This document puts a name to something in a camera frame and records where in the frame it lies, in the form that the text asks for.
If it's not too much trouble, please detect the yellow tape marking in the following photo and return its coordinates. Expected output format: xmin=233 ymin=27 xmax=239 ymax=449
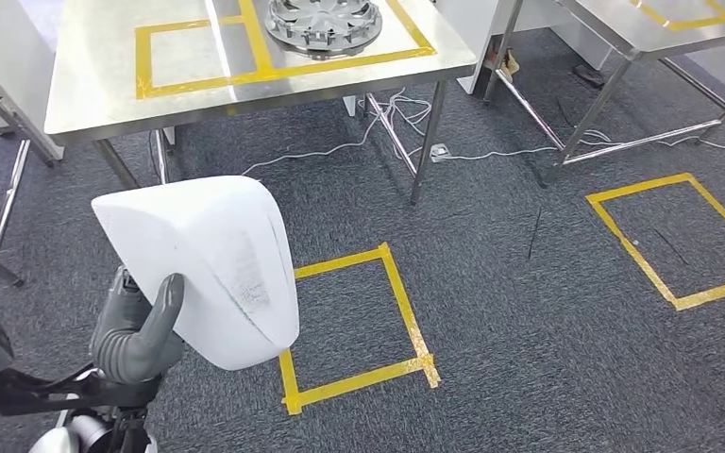
xmin=628 ymin=0 xmax=725 ymax=32

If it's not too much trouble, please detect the small yellow tape square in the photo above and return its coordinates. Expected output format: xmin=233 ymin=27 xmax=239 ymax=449
xmin=134 ymin=15 xmax=273 ymax=101

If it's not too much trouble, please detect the grey plastic wheel hubcap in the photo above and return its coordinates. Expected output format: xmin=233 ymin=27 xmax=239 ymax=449
xmin=265 ymin=0 xmax=383 ymax=60

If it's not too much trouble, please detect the large yellow tape square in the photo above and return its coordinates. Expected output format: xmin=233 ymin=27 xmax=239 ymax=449
xmin=237 ymin=0 xmax=437 ymax=82

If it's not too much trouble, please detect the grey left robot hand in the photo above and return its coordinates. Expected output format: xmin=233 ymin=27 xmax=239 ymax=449
xmin=90 ymin=267 xmax=186 ymax=384

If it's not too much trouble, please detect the white cable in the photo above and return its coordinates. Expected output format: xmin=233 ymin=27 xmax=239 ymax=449
xmin=240 ymin=87 xmax=725 ymax=179

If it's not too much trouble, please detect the steel workbench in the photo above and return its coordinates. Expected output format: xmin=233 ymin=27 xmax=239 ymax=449
xmin=0 ymin=43 xmax=63 ymax=288
xmin=484 ymin=0 xmax=725 ymax=184
xmin=43 ymin=0 xmax=478 ymax=207

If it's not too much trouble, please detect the white curved plastic part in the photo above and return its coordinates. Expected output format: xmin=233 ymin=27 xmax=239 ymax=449
xmin=91 ymin=176 xmax=301 ymax=371

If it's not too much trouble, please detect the white panel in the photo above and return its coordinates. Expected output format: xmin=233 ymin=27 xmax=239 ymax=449
xmin=437 ymin=0 xmax=614 ymax=95

